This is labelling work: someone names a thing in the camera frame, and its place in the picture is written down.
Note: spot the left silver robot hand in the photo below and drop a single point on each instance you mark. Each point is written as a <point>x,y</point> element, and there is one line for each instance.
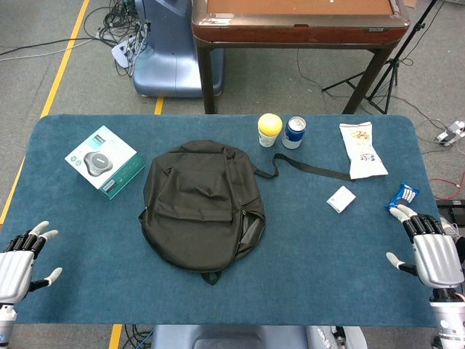
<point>14,269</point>

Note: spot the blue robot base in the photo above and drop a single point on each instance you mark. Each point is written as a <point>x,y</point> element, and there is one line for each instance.
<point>170,58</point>

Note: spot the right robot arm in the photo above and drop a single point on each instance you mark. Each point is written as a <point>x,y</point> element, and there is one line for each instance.
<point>448,320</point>

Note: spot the brown mahjong table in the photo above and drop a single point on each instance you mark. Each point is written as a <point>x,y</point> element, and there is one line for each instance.
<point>298,29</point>

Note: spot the grey robot torso base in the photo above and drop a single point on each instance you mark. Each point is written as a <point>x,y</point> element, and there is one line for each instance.
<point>225,338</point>

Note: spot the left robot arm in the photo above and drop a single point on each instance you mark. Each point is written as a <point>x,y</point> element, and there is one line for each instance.
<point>5,323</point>

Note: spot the black tripod stand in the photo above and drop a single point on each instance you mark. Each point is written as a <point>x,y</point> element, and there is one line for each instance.
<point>390,69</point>

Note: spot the white power strip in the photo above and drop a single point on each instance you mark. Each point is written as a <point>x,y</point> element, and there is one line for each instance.
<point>121,52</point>
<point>450,134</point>

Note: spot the white cup with yellow lid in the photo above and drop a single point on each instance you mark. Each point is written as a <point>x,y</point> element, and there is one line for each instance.
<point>270,127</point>

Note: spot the small white box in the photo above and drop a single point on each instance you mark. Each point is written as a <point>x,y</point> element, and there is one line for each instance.
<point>340,199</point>

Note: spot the teal white Philips box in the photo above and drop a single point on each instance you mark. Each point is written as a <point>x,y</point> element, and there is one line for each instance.
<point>105,160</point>

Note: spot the blue table mat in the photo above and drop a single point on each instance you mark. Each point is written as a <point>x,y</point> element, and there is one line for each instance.
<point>309,254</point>

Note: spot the white snack bag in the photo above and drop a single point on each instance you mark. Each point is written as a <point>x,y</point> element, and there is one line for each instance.
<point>363,152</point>

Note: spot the blue drink can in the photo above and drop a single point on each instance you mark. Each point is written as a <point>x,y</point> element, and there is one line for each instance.
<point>293,134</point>

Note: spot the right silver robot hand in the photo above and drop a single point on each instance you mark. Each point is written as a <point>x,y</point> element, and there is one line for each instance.
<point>437,258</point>

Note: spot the black fabric backpack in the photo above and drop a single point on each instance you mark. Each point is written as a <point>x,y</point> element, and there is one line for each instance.
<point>200,200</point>

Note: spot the blue cookie packet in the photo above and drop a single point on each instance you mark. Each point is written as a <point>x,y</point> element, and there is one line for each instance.
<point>403,196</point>

